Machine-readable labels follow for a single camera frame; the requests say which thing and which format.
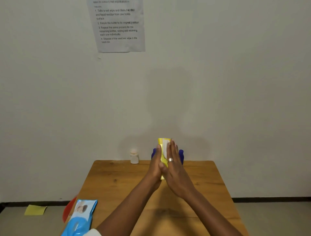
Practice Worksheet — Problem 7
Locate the person's right hand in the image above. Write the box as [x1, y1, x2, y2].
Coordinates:
[159, 139, 196, 199]

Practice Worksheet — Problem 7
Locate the person's left hand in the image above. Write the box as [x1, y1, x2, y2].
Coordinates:
[145, 145, 164, 193]

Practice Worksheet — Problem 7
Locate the yellow plastic bottle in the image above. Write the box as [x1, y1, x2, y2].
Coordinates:
[158, 138, 171, 180]

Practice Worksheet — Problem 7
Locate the person's left forearm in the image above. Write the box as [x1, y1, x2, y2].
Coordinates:
[96, 180, 162, 236]

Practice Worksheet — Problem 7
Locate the person's right forearm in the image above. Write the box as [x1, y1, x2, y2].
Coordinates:
[180, 190, 244, 236]

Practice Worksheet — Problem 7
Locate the white sleeve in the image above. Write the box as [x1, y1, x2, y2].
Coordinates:
[82, 228, 102, 236]

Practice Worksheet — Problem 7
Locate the blue wet wipes pack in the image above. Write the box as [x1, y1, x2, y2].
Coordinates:
[61, 199, 98, 236]

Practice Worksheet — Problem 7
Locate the red plastic bin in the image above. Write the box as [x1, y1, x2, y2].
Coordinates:
[62, 195, 78, 223]

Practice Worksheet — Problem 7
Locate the yellow sticky note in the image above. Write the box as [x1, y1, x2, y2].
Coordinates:
[24, 204, 48, 216]

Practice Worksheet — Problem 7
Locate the printed paper instruction sheet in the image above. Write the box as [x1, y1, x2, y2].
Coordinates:
[86, 0, 146, 53]

